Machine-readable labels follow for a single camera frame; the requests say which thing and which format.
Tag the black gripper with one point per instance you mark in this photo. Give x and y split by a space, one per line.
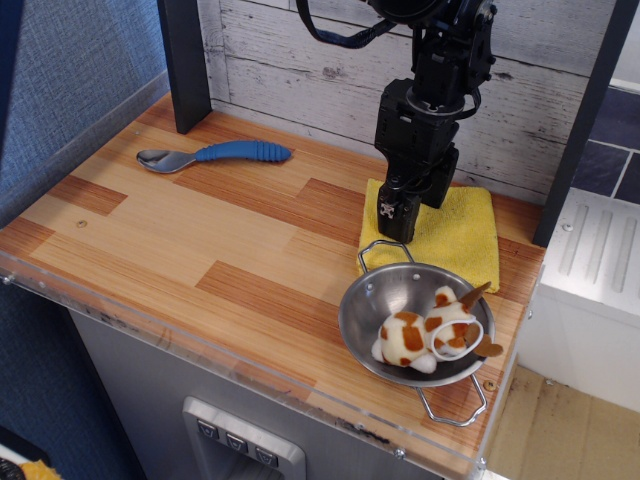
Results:
418 145

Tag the yellow towel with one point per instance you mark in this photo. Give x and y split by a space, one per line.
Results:
460 236

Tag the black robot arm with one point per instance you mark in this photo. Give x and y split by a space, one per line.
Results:
451 51

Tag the white brown plush toy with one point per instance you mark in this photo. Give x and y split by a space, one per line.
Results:
448 332

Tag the white ribbed sink unit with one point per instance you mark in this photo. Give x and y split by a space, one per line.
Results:
582 328

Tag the clear acrylic table edge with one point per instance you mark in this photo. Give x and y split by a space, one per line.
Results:
365 428

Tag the grey dispenser button panel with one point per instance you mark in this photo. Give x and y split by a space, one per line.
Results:
228 447

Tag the yellow object bottom corner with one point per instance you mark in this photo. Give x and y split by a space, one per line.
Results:
39 471

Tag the steel bowl with handles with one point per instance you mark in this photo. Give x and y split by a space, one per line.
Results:
408 286

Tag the dark right frame post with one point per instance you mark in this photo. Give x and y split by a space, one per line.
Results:
605 63

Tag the dark frame post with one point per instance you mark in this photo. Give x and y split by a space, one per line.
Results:
605 63
185 59

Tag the blue handled metal spoon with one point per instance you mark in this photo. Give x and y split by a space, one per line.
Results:
168 162

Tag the dark left frame post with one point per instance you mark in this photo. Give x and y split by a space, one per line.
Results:
185 59

